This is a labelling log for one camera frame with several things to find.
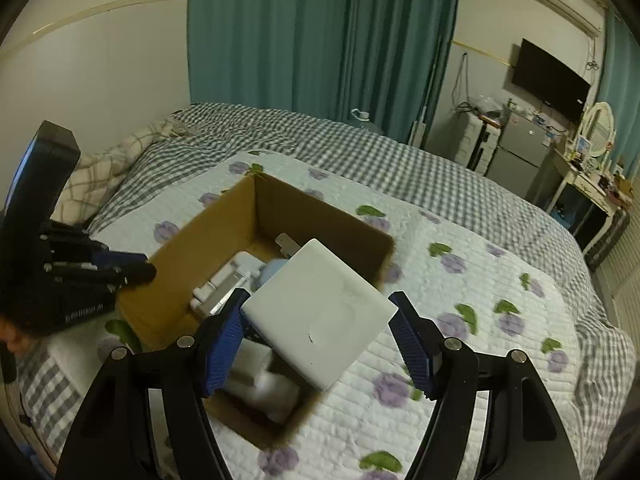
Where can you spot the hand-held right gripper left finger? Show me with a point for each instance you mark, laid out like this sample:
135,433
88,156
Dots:
222,345

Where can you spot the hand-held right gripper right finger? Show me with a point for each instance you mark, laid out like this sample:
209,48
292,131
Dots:
412,345

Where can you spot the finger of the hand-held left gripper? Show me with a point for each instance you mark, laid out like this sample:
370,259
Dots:
125,259
135,275

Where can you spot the brown cardboard box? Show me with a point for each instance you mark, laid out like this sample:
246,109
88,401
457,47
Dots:
210,230

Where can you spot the white power adapter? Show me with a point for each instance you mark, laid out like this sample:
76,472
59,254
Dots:
320,310

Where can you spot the person's left hand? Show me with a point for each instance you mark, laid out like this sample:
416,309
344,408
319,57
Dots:
12,337

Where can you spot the white silver device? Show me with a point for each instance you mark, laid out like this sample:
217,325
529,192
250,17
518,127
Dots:
225,280

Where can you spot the white plastic bottle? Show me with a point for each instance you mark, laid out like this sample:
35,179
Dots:
272,392

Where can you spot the white floral quilt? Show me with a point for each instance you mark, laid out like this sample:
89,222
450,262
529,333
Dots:
450,285

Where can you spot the beige plaid blanket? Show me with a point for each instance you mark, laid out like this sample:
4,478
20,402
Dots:
115,160

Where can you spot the pale blue object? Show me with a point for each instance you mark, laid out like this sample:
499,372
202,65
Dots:
272,272

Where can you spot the grey checked duvet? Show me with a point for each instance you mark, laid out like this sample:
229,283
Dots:
425,175

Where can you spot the white suitcase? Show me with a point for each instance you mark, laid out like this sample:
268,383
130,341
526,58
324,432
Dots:
475,145

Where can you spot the silver fridge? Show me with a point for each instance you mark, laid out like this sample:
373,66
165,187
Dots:
520,155

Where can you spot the white louvred wardrobe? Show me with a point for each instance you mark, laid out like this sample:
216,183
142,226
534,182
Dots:
625,285

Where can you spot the dark suitcase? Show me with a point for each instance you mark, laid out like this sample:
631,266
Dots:
607,240

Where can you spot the white dressing table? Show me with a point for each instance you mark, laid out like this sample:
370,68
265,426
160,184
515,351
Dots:
585,195

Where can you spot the small white object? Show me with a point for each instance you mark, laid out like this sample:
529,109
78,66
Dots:
360,115

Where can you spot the clear plastic bag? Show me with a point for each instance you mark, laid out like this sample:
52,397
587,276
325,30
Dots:
485,105

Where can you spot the white oval mirror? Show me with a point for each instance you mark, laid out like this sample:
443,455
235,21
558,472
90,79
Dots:
597,127

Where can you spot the teal window curtain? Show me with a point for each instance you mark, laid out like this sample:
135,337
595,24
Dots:
617,85

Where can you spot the black wall television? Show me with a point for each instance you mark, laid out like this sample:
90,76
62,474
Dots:
550,85

